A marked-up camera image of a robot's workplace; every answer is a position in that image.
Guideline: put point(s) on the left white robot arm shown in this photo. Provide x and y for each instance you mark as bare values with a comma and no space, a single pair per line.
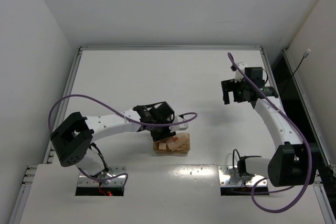
73,138

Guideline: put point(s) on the metal base plate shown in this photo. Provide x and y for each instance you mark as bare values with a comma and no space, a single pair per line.
114,177
228,178

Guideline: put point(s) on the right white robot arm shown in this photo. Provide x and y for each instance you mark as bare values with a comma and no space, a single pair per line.
293,163

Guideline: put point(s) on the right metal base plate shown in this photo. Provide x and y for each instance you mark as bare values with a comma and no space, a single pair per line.
228,178

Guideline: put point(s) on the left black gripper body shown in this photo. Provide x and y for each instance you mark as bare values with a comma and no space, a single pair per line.
161,134

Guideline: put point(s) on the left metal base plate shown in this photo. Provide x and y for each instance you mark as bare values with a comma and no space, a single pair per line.
114,177

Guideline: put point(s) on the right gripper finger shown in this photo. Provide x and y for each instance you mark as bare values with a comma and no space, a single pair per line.
228,85
226,97

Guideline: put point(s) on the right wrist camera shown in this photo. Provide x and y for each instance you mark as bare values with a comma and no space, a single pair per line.
238,76

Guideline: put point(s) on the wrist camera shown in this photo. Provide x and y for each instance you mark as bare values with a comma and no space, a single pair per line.
238,76
181,126

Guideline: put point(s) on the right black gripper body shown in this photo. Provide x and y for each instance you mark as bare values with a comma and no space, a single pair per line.
230,87

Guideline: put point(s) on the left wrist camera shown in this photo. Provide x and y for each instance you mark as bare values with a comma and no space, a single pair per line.
181,126

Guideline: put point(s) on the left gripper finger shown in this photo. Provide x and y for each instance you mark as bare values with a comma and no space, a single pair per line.
171,133
158,135

